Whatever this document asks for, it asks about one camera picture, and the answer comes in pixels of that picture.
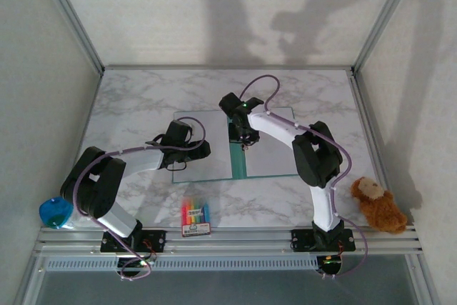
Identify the white paper sheet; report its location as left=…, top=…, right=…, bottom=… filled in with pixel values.
left=174, top=111, right=229, bottom=181
left=246, top=107, right=298, bottom=177

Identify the thin aluminium frame bar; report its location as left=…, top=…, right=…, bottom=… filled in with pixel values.
left=101, top=64, right=356, bottom=71

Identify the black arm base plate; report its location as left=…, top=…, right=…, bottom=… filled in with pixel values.
left=100, top=229, right=167, bottom=253
left=291, top=228, right=357, bottom=252

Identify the blue plastic container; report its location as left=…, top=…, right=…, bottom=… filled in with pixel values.
left=38, top=196, right=76, bottom=229

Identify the brown teddy bear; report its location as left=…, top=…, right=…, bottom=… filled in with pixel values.
left=350, top=176, right=408, bottom=234

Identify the aluminium frame post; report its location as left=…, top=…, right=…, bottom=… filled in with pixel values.
left=351, top=0, right=422, bottom=74
left=34, top=0, right=105, bottom=74

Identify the pack of coloured markers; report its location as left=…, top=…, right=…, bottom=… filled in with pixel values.
left=181, top=196, right=212, bottom=238

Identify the green folder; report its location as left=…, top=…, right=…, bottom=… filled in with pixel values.
left=172, top=106, right=298, bottom=184

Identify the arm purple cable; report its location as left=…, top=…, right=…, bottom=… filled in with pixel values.
left=239, top=74, right=368, bottom=279
left=73, top=116, right=207, bottom=281

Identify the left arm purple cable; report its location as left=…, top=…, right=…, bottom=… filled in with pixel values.
left=73, top=116, right=207, bottom=281

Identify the aluminium side rail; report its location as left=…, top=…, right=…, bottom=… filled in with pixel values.
left=346, top=69, right=424, bottom=229
left=35, top=69, right=105, bottom=229

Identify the grey slotted cable duct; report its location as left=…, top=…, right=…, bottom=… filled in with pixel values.
left=46, top=256, right=319, bottom=272

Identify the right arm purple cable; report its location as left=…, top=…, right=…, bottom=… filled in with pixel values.
left=239, top=74, right=368, bottom=279

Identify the wide aluminium frame rail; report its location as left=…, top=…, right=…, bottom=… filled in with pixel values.
left=34, top=225, right=426, bottom=256

